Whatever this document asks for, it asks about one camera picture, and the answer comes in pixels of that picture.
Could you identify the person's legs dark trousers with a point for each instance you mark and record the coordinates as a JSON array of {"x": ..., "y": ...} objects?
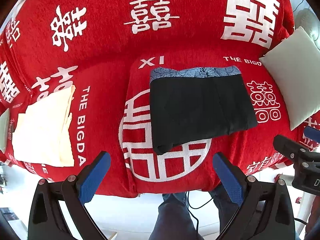
[{"x": 174, "y": 220}]

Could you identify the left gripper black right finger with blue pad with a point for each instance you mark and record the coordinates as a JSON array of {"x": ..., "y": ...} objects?
[{"x": 264, "y": 209}]

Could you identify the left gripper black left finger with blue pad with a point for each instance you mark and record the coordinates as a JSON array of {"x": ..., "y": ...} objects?
[{"x": 46, "y": 220}]

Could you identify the pale green pillow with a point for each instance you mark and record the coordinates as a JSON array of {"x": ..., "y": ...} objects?
[{"x": 294, "y": 66}]

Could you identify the white folded cloth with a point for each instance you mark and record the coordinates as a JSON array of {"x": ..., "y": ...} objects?
[{"x": 42, "y": 132}]

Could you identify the black pants blue waistband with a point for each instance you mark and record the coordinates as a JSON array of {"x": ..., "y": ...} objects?
[{"x": 197, "y": 103}]

